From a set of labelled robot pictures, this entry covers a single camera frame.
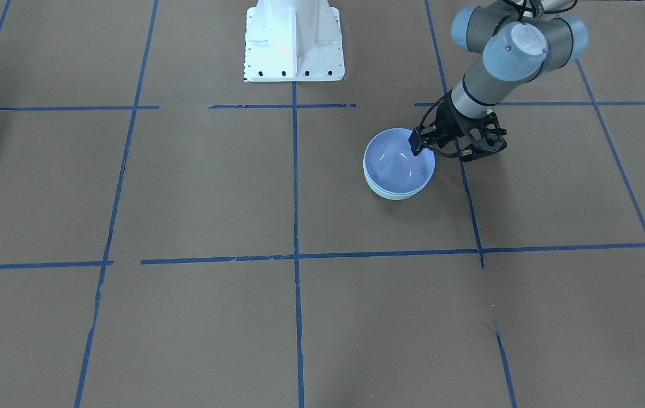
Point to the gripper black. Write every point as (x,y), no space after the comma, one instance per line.
(445,126)

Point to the blue bowl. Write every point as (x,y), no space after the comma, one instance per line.
(388,161)

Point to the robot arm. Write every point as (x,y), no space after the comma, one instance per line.
(516,42)

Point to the green bowl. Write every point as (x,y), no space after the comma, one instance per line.
(381,192)

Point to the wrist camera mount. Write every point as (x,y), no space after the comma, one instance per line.
(485,135)

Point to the white pedestal base plate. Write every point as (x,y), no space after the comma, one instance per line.
(293,41)

